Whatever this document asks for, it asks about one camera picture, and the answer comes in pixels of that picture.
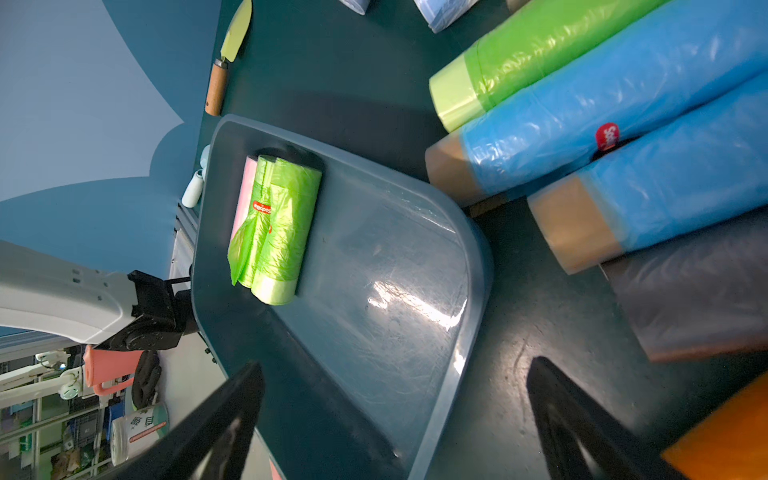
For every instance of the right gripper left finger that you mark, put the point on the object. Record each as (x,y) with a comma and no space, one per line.
(217,435)

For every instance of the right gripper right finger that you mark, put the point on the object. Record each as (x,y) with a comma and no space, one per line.
(571,423)

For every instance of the green trash bag roll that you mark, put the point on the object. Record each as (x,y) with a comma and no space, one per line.
(244,249)

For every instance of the pink trash bag roll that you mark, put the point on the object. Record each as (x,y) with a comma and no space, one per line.
(245,192)

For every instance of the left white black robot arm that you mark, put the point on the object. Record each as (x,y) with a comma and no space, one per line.
(108,310)

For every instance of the orange trash bag roll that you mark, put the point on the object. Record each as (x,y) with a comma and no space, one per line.
(731,443)

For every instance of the teal plastic storage box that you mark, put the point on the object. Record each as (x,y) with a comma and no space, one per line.
(363,366)

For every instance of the grey trash bag roll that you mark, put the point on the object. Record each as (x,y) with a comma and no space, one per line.
(699,295)

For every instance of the white roll red label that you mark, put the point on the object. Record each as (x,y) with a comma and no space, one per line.
(440,14)

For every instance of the white blue trash bag roll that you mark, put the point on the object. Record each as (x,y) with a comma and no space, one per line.
(358,6)

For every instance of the green trowel wooden handle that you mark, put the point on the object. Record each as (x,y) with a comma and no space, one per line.
(231,44)

